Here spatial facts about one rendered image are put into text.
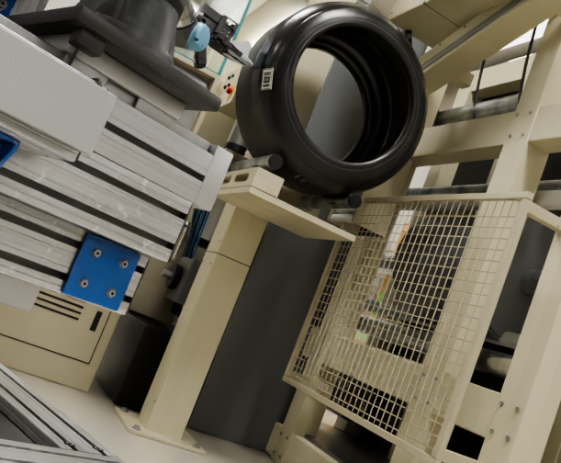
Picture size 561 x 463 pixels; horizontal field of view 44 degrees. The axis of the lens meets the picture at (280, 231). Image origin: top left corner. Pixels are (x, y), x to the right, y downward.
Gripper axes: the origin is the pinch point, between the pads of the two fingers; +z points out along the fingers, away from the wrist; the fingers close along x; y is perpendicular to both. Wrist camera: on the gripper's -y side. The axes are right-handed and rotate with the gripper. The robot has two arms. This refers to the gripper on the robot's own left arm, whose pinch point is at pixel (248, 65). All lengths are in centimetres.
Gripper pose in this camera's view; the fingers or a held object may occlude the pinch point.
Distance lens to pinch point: 209.2
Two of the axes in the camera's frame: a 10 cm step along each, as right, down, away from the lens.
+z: 8.0, 4.9, 3.5
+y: 4.6, -8.7, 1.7
